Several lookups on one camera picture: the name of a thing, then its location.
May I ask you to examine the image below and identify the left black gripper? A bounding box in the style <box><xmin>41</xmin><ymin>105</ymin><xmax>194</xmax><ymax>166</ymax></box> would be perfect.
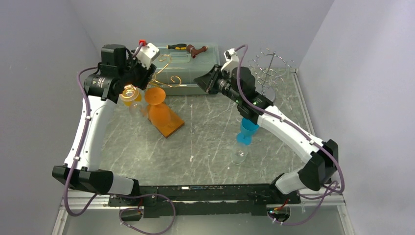
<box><xmin>119</xmin><ymin>50</ymin><xmax>157</xmax><ymax>90</ymax></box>

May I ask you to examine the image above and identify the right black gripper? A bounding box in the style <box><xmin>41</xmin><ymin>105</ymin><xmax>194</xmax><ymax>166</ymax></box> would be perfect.
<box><xmin>194</xmin><ymin>65</ymin><xmax>242</xmax><ymax>104</ymax></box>

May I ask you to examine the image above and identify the yellow frosted wine glass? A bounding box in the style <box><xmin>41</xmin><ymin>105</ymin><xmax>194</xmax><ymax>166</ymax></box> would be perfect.
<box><xmin>120</xmin><ymin>92</ymin><xmax>142</xmax><ymax>106</ymax></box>

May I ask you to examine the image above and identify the clear wine glass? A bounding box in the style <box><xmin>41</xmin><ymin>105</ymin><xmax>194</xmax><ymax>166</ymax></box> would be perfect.
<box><xmin>119</xmin><ymin>85</ymin><xmax>148</xmax><ymax>121</ymax></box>

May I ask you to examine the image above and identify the orange plastic wine glass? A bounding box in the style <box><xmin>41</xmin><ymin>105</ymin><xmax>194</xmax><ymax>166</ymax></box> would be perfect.
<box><xmin>144</xmin><ymin>87</ymin><xmax>171</xmax><ymax>127</ymax></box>

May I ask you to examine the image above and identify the clear stemless glass front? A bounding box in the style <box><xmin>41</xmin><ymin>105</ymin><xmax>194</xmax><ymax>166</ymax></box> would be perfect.
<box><xmin>231</xmin><ymin>142</ymin><xmax>249</xmax><ymax>165</ymax></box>

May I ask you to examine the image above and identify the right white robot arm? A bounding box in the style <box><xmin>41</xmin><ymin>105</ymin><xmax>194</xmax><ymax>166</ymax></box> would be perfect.
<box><xmin>193</xmin><ymin>65</ymin><xmax>338</xmax><ymax>203</ymax></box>

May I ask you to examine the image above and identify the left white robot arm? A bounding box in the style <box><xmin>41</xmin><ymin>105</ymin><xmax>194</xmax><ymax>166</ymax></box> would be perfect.
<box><xmin>52</xmin><ymin>42</ymin><xmax>160</xmax><ymax>206</ymax></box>

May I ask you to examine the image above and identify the blue plastic wine glass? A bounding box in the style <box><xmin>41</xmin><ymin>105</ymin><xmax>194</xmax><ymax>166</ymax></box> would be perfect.
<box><xmin>236</xmin><ymin>118</ymin><xmax>259</xmax><ymax>145</ymax></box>

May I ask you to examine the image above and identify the clear plastic storage box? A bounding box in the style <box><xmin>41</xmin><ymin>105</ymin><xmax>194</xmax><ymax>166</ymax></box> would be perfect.
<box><xmin>149</xmin><ymin>43</ymin><xmax>220</xmax><ymax>95</ymax></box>

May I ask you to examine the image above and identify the brown pipe fitting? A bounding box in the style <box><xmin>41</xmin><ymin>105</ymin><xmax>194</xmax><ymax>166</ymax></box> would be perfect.
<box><xmin>186</xmin><ymin>44</ymin><xmax>208</xmax><ymax>58</ymax></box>

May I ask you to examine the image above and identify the black yellow screwdriver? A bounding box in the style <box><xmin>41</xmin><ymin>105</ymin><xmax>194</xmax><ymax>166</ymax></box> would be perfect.
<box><xmin>158</xmin><ymin>43</ymin><xmax>187</xmax><ymax>50</ymax></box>

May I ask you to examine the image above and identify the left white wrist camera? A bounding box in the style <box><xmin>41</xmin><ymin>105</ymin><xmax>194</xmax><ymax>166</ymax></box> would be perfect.
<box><xmin>133</xmin><ymin>40</ymin><xmax>160</xmax><ymax>70</ymax></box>

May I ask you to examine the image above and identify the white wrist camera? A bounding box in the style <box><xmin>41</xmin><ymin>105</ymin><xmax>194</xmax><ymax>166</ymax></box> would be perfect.
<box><xmin>221</xmin><ymin>48</ymin><xmax>240</xmax><ymax>73</ymax></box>
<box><xmin>133</xmin><ymin>40</ymin><xmax>160</xmax><ymax>70</ymax></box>

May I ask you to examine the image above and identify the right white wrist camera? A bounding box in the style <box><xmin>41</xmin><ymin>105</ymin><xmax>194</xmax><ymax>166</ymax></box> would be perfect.
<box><xmin>221</xmin><ymin>48</ymin><xmax>240</xmax><ymax>73</ymax></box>

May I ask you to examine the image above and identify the silver wire cup rack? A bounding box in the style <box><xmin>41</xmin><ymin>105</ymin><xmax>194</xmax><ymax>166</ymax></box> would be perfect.
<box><xmin>248</xmin><ymin>48</ymin><xmax>295</xmax><ymax>101</ymax></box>

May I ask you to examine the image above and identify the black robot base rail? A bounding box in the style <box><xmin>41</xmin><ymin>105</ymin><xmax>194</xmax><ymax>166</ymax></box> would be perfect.
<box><xmin>108</xmin><ymin>184</ymin><xmax>301</xmax><ymax>218</ymax></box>

